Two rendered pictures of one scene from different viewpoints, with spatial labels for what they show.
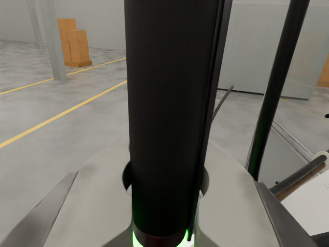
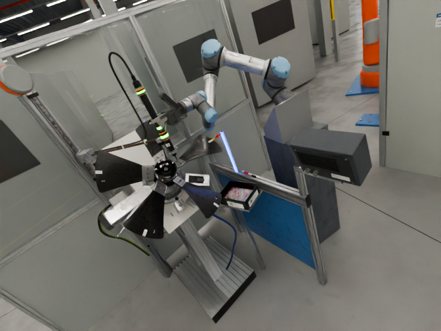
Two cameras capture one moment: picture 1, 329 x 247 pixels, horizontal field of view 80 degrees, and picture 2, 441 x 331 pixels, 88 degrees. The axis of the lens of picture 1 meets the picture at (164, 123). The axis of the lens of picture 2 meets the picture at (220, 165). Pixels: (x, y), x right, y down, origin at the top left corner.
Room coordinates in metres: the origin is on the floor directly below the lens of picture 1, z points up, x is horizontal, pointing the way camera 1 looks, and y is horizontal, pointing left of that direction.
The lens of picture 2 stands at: (0.47, 1.16, 1.74)
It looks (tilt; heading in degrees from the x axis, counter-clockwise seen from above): 30 degrees down; 242
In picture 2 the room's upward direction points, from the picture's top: 23 degrees counter-clockwise
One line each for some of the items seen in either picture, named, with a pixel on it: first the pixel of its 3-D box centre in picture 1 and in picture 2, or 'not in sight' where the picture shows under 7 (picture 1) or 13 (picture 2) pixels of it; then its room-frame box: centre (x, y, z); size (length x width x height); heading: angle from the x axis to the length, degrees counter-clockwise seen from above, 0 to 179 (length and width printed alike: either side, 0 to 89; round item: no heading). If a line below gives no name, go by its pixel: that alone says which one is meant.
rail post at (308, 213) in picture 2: not in sight; (315, 248); (-0.28, 0.53, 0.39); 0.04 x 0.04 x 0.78; 0
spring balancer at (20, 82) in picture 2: not in sight; (14, 80); (0.49, -0.59, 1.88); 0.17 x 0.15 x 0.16; 0
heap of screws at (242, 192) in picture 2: not in sight; (239, 196); (-0.11, 0.17, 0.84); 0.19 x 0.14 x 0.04; 105
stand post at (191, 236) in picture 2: not in sight; (199, 248); (0.22, -0.11, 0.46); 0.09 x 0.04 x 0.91; 0
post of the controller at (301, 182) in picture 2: not in sight; (300, 180); (-0.28, 0.53, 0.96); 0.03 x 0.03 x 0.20; 0
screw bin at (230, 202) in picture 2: not in sight; (238, 194); (-0.11, 0.17, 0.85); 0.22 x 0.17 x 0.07; 105
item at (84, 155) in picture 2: not in sight; (86, 156); (0.44, -0.51, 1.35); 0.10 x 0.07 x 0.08; 125
